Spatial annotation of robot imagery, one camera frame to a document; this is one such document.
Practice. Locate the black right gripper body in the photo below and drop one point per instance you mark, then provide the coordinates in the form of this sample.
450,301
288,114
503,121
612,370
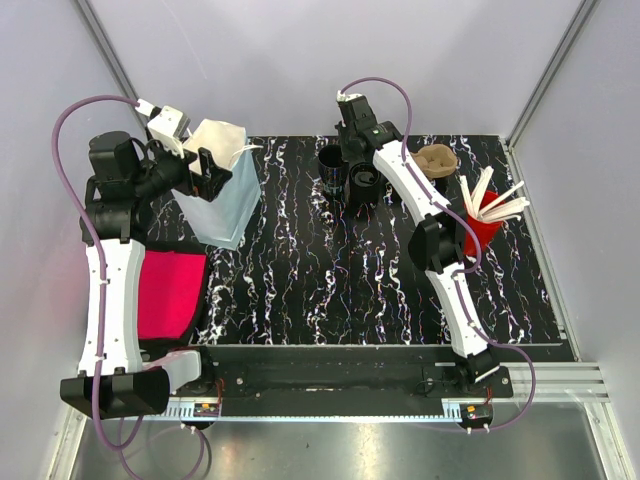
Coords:
345,136

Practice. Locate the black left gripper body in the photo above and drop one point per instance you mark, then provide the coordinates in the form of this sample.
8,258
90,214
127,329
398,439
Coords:
158,174

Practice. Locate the light blue paper bag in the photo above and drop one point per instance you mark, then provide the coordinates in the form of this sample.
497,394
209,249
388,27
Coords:
222,221

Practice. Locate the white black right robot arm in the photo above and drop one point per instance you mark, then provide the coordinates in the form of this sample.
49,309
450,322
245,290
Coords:
436,245

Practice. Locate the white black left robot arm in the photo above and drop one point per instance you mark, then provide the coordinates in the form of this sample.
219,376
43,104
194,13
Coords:
116,377

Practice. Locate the black coffee cup with lid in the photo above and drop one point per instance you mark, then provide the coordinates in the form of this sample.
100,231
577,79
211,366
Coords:
363,183

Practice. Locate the pink cloth on black pad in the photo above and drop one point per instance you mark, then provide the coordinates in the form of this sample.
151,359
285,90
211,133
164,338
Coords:
172,292

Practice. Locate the white wrapped straw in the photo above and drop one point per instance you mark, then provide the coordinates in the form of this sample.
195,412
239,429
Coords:
480,189
505,211
484,211
470,192

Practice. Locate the red plastic cup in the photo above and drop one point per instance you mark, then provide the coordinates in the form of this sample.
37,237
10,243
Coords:
485,232

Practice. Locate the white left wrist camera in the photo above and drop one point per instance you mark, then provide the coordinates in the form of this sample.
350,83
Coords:
168,127

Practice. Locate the aluminium frame post left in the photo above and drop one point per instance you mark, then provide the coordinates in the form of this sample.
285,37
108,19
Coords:
104,46

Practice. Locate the aluminium frame post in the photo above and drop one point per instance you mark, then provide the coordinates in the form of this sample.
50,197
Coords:
104,46
568,40

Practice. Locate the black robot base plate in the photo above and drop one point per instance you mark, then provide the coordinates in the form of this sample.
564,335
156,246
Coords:
339,382

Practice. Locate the aluminium frame post right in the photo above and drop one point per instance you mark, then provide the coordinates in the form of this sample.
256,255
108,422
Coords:
568,40

